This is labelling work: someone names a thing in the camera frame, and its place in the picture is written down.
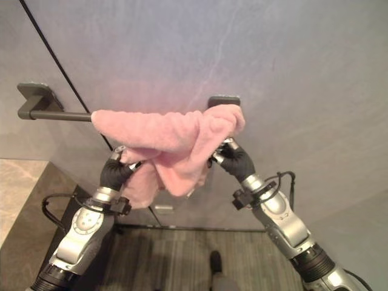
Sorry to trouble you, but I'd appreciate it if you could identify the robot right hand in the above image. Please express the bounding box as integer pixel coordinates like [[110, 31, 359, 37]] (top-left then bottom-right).
[[207, 138, 256, 184]]

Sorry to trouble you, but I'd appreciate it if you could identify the robot dark foot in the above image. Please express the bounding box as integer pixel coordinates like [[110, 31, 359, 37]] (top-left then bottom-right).
[[210, 250, 223, 273]]

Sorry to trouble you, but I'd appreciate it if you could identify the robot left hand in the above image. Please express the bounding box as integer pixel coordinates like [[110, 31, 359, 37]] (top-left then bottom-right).
[[99, 145, 142, 193]]

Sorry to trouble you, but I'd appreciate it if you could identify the dark grey towel rail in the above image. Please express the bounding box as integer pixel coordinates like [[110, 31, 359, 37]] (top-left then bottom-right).
[[16, 82, 242, 121]]

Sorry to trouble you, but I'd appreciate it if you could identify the black cable on wall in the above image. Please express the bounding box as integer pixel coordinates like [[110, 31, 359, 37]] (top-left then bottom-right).
[[19, 0, 162, 227]]

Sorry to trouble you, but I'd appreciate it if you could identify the pink terry towel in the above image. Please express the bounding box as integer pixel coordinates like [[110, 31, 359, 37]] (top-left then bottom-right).
[[90, 107, 246, 210]]

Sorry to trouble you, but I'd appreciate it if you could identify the beige stone sink counter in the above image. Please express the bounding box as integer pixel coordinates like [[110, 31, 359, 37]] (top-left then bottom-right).
[[0, 159, 51, 252]]

